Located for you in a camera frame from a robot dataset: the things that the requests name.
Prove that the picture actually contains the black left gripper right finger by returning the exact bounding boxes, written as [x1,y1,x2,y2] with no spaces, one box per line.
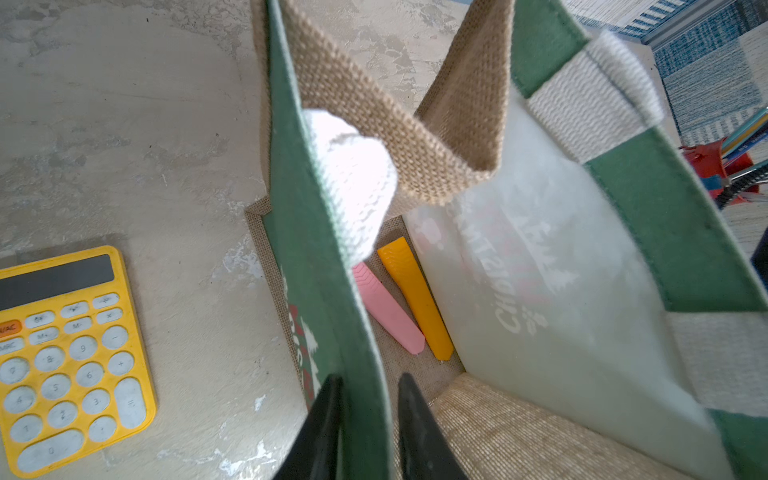
[398,373,468,480]

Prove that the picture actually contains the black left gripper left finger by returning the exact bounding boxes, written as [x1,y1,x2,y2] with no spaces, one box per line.
[274,375,343,480]

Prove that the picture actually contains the pink utility knife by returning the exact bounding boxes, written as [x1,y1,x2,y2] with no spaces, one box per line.
[352,262,425,355]

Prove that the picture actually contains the yellow utility knife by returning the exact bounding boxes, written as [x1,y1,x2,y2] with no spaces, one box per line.
[377,237,454,361]

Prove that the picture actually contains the green Christmas burlap tote bag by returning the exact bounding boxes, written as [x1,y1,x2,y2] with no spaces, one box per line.
[246,1,767,479]

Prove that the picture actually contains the yellow calculator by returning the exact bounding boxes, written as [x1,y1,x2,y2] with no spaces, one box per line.
[1,245,157,479]

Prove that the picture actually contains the red pen cup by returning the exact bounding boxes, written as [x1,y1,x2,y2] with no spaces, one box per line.
[680,139,754,199]

